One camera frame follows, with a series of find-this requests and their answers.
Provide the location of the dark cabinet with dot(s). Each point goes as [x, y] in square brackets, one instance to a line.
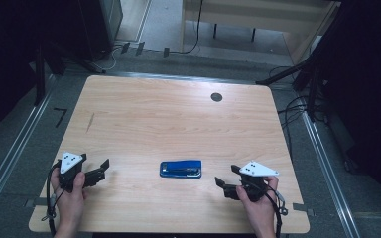
[101, 26]

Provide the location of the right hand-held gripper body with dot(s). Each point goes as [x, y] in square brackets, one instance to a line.
[258, 170]

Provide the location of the grey table edge bracket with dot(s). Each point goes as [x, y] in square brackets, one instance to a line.
[303, 209]

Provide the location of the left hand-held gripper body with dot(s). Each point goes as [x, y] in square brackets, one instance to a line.
[70, 162]

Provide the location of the person's right hand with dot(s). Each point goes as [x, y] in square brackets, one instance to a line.
[261, 208]

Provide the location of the black metal stand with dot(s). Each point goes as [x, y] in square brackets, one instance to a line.
[311, 76]
[39, 76]

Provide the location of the person's left hand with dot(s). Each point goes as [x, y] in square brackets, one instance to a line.
[69, 201]

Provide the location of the blue stapler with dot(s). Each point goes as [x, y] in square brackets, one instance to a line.
[180, 169]

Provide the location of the metal floor rail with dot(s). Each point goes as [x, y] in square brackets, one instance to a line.
[10, 158]
[330, 175]

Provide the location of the dark round table grommet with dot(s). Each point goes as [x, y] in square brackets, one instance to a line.
[216, 97]

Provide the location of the dark curtain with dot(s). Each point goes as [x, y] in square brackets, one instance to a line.
[6, 49]
[370, 99]

